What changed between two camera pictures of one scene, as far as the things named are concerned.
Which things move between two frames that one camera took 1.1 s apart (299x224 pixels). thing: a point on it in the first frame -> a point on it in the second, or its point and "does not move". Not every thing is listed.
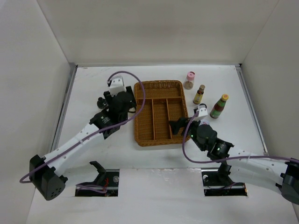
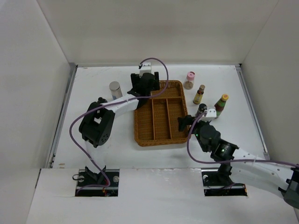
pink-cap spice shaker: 188,82 does not move
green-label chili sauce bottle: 218,107 does not move
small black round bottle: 101,103 does not move
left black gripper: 109,97 -> 136,80
